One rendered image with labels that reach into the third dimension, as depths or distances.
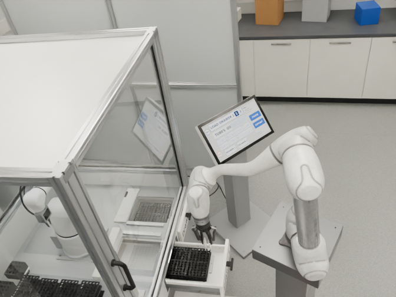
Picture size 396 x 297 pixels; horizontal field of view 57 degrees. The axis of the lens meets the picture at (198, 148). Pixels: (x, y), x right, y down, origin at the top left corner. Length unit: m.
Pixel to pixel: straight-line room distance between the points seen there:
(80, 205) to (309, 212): 0.92
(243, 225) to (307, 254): 1.51
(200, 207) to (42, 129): 0.81
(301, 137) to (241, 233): 1.84
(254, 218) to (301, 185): 1.98
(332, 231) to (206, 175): 0.82
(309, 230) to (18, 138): 1.21
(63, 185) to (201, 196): 0.82
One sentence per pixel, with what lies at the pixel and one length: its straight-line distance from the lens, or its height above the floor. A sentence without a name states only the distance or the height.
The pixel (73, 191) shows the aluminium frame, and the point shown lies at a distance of 1.11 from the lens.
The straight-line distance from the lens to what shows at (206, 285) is 2.01.
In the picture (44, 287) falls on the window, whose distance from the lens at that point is 1.68.
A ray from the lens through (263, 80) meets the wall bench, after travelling 4.60.
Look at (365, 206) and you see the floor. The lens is 3.59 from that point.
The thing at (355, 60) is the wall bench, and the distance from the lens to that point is 4.49.
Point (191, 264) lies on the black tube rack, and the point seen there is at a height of 0.90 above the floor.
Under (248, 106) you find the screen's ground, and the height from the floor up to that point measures 1.16.
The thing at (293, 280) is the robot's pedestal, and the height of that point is 0.56.
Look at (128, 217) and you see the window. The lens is 1.53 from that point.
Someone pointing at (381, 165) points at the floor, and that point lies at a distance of 4.02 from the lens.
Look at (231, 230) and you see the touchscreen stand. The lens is 3.27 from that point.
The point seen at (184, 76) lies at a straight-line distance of 3.25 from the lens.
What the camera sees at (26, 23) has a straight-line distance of 3.72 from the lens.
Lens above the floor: 2.62
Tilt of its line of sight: 39 degrees down
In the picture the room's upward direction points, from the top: 10 degrees counter-clockwise
